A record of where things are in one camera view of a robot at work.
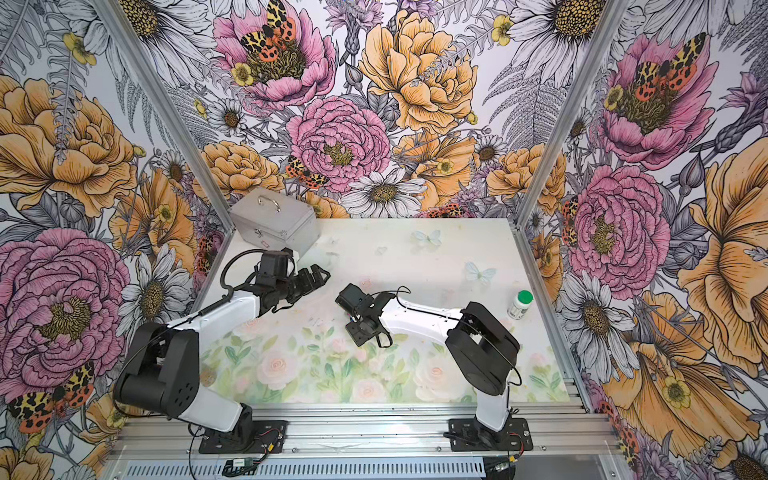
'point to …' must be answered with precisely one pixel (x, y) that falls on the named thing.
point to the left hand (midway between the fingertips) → (319, 287)
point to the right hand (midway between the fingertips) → (367, 334)
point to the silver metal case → (272, 220)
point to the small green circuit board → (238, 466)
